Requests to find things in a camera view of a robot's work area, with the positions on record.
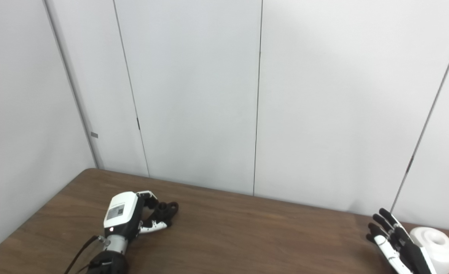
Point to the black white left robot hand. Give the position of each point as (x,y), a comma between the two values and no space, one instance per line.
(120,211)

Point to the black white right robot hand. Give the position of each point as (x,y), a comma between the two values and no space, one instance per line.
(409,247)

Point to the round white plastic piece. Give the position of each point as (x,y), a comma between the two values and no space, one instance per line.
(443,251)

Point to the black plastic holder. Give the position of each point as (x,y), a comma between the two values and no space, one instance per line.
(165,213)

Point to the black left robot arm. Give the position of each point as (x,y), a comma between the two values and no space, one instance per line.
(108,262)

